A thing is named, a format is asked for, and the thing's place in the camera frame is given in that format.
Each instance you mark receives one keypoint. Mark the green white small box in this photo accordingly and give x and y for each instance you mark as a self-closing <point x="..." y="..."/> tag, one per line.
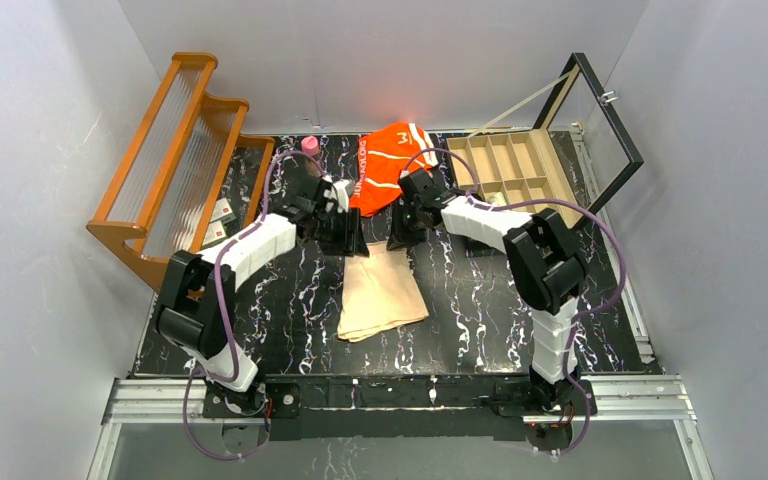
<point x="223" y="212"/>

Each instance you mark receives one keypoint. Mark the pink capped bottle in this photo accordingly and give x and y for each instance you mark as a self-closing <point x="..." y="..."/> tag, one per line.
<point x="310" y="145"/>

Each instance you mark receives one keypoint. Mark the orange boxer underwear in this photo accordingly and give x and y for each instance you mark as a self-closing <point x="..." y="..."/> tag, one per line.
<point x="382" y="155"/>

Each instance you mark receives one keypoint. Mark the rolled cream underwear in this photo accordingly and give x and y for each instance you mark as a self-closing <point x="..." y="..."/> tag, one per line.
<point x="497" y="199"/>

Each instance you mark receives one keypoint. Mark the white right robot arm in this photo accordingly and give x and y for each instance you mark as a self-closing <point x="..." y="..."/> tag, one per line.
<point x="547" y="269"/>

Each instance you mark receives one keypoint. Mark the orange wooden shelf rack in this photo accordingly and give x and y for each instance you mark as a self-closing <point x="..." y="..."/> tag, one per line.
<point x="162" y="195"/>

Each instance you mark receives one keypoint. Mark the black compartment storage box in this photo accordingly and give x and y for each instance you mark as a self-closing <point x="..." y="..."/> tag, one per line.
<point x="577" y="148"/>

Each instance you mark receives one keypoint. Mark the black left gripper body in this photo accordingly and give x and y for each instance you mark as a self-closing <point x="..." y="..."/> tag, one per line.
<point x="345" y="232"/>

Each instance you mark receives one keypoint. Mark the beige boxer underwear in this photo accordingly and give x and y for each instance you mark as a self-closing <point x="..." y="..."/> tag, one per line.
<point x="380" y="293"/>

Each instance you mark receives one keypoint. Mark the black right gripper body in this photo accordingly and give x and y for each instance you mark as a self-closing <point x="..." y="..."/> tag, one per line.
<point x="404" y="228"/>

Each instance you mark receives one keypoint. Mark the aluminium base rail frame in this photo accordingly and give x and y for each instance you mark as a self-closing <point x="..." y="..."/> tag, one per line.
<point x="404" y="404"/>

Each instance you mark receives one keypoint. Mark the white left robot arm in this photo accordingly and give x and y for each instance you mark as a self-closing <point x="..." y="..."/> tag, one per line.
<point x="197" y="298"/>

